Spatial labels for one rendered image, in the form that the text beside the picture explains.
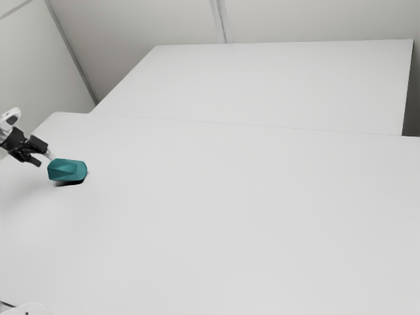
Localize teal faceted mug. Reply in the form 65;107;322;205
47;157;89;185

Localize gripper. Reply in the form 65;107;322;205
0;127;54;168

